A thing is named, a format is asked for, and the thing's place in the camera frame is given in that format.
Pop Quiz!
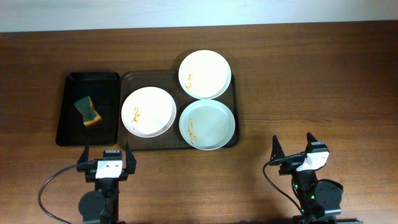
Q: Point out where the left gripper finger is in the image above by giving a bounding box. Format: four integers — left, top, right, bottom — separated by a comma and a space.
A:
77, 143, 90, 164
126, 142, 137, 174

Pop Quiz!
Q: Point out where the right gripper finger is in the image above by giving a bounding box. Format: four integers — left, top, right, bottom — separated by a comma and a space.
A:
307, 132, 318, 146
270, 135, 285, 162

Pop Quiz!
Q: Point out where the white plate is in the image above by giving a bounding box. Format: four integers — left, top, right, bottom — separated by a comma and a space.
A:
178, 50, 232, 100
121, 86, 177, 138

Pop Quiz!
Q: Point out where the green and yellow sponge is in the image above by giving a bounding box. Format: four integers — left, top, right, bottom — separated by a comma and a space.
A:
74, 96, 102, 128

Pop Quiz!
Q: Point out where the pale blue plate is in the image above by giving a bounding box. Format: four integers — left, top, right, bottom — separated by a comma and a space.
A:
178, 100, 236, 151

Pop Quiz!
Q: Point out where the white plate top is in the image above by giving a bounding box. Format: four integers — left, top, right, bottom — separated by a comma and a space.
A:
178, 50, 232, 100

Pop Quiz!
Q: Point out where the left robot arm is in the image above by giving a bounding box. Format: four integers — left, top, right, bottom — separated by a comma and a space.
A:
76, 143, 137, 224

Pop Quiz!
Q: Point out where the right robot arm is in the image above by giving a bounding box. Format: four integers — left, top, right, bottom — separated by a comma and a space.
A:
265, 133, 343, 223

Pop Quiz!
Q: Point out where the small black tray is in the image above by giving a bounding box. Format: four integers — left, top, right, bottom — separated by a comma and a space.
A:
55, 72, 121, 146

